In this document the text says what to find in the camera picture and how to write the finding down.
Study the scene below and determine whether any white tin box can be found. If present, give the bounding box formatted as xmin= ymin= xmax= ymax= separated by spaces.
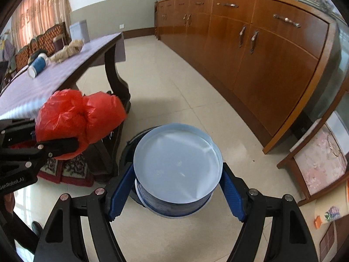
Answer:
xmin=69 ymin=20 xmax=91 ymax=44

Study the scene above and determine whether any dark wooden table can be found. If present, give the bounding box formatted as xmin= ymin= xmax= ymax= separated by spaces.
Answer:
xmin=74 ymin=40 xmax=132 ymax=183

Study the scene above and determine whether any patterned red rug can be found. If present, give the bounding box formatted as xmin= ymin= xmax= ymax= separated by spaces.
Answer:
xmin=38 ymin=153 xmax=95 ymax=188

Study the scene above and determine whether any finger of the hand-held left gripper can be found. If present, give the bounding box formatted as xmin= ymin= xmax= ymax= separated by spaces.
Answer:
xmin=11 ymin=137 xmax=80 ymax=170
xmin=0 ymin=117 xmax=36 ymax=143

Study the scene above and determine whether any wooden armchair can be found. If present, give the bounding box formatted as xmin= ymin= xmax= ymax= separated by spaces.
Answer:
xmin=277 ymin=109 xmax=349 ymax=207

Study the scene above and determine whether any maroon canister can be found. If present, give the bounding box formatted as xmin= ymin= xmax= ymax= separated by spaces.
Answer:
xmin=53 ymin=36 xmax=65 ymax=52

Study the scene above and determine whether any person's left hand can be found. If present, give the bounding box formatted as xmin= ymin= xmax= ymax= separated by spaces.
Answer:
xmin=4 ymin=192 xmax=16 ymax=216

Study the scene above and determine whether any checkered tablecloth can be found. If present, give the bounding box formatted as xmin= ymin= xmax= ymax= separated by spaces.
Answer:
xmin=0 ymin=32 xmax=126 ymax=121

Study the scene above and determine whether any red plastic bag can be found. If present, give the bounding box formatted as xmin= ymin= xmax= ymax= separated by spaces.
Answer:
xmin=35 ymin=89 xmax=127 ymax=161

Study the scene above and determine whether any floral yellow cushion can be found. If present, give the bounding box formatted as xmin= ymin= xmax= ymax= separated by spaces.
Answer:
xmin=313 ymin=196 xmax=349 ymax=230

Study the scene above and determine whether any brown wooden sideboard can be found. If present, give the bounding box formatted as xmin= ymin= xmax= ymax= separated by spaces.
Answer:
xmin=154 ymin=0 xmax=342 ymax=155

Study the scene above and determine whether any wooden sofa bench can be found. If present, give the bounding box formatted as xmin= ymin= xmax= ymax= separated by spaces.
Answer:
xmin=8 ymin=22 xmax=71 ymax=75

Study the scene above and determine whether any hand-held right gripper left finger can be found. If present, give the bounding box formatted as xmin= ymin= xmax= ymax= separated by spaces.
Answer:
xmin=33 ymin=163 xmax=136 ymax=262

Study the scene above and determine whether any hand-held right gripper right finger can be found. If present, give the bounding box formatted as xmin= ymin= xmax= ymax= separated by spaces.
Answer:
xmin=220 ymin=163 xmax=318 ymax=262

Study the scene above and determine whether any blue paper cup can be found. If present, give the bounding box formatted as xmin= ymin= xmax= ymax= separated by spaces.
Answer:
xmin=27 ymin=54 xmax=50 ymax=80

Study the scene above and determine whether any beige curtain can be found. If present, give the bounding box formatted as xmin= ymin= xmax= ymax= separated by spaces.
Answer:
xmin=11 ymin=0 xmax=73 ymax=50

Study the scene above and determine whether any beige crumpled cloth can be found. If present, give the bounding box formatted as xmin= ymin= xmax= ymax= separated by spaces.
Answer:
xmin=49 ymin=40 xmax=84 ymax=63

